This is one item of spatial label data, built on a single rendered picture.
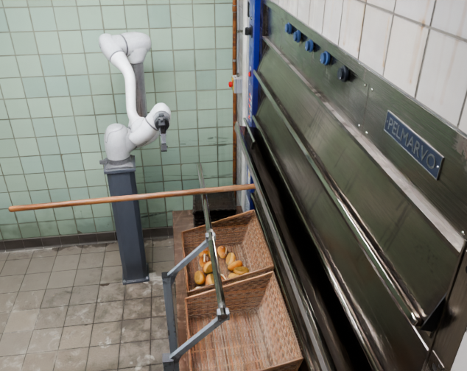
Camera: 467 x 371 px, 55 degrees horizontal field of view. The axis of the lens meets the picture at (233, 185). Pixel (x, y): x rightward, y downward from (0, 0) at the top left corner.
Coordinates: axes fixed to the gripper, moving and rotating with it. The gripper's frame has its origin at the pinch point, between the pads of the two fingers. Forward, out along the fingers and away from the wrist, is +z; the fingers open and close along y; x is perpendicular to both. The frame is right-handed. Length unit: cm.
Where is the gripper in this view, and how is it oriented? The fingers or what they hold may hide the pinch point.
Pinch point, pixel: (163, 138)
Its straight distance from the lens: 227.5
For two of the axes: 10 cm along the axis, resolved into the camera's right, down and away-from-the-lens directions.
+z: 1.6, 5.0, -8.5
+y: 0.0, 8.6, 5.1
